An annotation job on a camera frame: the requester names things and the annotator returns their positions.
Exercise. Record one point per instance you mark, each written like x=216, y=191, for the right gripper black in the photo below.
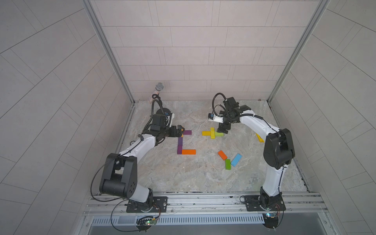
x=221, y=125

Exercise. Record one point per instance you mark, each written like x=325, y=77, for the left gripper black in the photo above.
x=177, y=133

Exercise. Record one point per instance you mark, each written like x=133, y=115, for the purple block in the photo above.
x=187, y=132
x=180, y=141
x=179, y=149

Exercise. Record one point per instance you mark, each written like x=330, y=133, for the orange long block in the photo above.
x=188, y=152

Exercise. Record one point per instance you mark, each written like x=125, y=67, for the yellow long block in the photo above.
x=212, y=133

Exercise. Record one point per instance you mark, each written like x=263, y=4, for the lime green block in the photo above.
x=217, y=134

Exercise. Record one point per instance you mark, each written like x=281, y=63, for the red-orange block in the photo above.
x=222, y=155

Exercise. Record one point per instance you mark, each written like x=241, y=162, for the light blue block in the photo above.
x=236, y=160

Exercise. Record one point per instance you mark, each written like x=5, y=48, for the yellow short block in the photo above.
x=206, y=133

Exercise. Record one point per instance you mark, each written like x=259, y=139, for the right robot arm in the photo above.
x=278, y=145

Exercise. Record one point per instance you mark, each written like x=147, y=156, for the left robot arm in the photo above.
x=120, y=172

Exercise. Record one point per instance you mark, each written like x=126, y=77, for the microphone on black stand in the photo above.
x=155, y=98

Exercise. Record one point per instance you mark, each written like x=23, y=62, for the left circuit board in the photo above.
x=145, y=223

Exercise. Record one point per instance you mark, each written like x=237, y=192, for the circuit board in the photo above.
x=145, y=223
x=271, y=220

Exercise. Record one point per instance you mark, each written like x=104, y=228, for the right circuit board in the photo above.
x=271, y=220

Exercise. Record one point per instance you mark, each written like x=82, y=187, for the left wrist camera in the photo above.
x=170, y=117

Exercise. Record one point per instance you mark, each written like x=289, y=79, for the yellow triangle frame piece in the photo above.
x=259, y=138

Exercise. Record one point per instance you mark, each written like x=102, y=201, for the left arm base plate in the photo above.
x=158, y=204

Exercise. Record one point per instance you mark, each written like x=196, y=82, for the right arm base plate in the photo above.
x=264, y=202

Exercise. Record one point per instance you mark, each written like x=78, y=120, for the aluminium rail frame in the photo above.
x=203, y=209

